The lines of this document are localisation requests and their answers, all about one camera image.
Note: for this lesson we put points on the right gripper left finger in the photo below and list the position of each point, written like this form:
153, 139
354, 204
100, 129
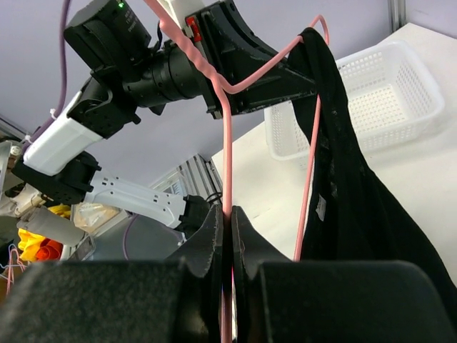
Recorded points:
197, 312

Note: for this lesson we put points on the white plastic basket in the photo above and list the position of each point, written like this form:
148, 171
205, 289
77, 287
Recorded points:
392, 96

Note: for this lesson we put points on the black tank top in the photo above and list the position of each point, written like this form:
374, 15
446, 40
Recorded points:
353, 216

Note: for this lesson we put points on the pink hanger of black top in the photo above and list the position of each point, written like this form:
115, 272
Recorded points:
222, 89

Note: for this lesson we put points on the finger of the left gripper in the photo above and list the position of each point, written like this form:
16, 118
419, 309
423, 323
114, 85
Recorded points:
240, 49
280, 84

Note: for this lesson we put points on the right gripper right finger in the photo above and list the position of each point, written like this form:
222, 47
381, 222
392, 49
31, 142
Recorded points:
251, 251

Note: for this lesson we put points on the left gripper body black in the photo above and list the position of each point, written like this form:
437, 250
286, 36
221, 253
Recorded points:
207, 30

